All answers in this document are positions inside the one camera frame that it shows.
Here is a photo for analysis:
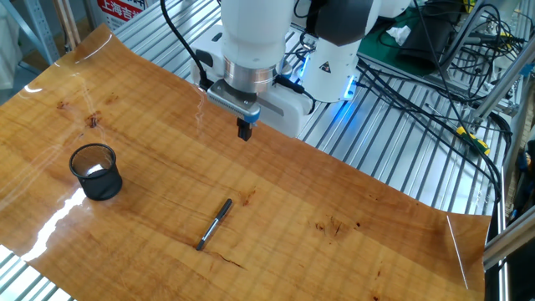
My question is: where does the wood-grain table mat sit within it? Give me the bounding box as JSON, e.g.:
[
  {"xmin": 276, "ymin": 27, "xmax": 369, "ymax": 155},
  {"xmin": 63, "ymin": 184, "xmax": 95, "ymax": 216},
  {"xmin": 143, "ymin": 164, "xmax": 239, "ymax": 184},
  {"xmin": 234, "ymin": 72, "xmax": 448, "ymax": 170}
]
[{"xmin": 0, "ymin": 23, "xmax": 492, "ymax": 301}]

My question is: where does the silver wrist-mounted camera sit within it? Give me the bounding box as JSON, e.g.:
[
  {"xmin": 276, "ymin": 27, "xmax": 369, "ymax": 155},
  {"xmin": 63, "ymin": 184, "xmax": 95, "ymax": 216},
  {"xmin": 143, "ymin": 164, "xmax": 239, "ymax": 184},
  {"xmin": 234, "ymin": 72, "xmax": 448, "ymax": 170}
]
[{"xmin": 206, "ymin": 78, "xmax": 262, "ymax": 125}]

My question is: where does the black mesh pen holder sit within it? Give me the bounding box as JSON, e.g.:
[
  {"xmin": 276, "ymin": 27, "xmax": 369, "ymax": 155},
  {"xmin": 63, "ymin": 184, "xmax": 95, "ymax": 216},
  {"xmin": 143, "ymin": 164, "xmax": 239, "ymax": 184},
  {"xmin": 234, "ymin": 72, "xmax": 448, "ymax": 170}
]
[{"xmin": 69, "ymin": 142, "xmax": 124, "ymax": 202}]

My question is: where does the white crumpled tissue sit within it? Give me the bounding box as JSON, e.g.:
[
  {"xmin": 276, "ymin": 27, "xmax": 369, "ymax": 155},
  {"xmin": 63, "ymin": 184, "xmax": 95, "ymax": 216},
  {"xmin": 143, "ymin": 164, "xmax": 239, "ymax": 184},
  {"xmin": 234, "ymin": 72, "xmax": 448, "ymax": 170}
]
[{"xmin": 385, "ymin": 24, "xmax": 413, "ymax": 47}]

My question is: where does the wooden stick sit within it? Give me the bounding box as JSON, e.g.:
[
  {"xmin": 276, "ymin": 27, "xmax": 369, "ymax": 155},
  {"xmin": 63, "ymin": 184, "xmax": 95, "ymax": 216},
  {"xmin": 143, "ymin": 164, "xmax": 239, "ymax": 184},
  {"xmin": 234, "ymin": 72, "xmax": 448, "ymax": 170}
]
[
  {"xmin": 62, "ymin": 0, "xmax": 83, "ymax": 46},
  {"xmin": 52, "ymin": 0, "xmax": 77, "ymax": 52}
]

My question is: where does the black and grey pen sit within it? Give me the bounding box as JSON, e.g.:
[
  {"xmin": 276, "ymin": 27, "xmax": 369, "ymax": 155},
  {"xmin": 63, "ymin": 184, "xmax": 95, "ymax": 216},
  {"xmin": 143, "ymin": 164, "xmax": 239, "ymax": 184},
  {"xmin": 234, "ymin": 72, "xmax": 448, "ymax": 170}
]
[{"xmin": 195, "ymin": 198, "xmax": 233, "ymax": 252}]

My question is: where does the yellow green screwdriver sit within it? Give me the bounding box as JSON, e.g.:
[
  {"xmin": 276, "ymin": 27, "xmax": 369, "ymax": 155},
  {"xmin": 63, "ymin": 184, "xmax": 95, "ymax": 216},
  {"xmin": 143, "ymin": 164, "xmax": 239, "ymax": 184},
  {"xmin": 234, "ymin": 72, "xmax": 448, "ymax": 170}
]
[{"xmin": 425, "ymin": 102, "xmax": 492, "ymax": 156}]

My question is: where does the red and white sign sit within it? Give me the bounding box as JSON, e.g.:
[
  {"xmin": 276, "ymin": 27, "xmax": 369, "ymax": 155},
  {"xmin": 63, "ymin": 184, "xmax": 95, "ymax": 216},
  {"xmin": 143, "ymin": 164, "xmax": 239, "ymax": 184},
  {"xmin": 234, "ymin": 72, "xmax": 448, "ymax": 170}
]
[{"xmin": 96, "ymin": 0, "xmax": 148, "ymax": 31}]

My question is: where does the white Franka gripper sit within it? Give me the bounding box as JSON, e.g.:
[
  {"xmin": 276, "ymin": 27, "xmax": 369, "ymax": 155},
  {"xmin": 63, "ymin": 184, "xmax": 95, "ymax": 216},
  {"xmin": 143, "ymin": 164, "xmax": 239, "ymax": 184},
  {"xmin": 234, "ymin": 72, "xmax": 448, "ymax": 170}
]
[{"xmin": 190, "ymin": 24, "xmax": 315, "ymax": 143}]

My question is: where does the black pouch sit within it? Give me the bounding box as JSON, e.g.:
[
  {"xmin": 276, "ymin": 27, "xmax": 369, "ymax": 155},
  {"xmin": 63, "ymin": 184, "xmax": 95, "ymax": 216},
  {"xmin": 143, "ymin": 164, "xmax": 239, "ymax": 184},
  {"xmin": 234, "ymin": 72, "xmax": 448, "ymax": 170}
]
[{"xmin": 395, "ymin": 10, "xmax": 456, "ymax": 72}]

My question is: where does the aluminium profile bar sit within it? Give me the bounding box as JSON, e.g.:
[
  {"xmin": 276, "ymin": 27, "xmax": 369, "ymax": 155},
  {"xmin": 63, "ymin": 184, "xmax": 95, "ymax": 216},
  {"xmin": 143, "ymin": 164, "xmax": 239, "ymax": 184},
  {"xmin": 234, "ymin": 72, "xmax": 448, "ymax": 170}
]
[
  {"xmin": 482, "ymin": 211, "xmax": 535, "ymax": 272},
  {"xmin": 470, "ymin": 43, "xmax": 535, "ymax": 125}
]

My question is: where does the grey perforated metal shelf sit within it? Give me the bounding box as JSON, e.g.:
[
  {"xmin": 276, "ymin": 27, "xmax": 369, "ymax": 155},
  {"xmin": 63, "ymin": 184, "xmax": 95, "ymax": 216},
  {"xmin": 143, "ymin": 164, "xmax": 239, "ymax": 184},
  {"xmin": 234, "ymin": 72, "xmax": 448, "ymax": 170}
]
[{"xmin": 0, "ymin": 0, "xmax": 62, "ymax": 66}]

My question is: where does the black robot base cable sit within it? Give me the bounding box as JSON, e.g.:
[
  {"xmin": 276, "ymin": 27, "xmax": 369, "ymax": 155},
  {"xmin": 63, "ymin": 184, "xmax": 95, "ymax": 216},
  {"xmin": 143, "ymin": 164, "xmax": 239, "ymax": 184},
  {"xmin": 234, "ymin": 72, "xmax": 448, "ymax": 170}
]
[{"xmin": 354, "ymin": 56, "xmax": 502, "ymax": 202}]

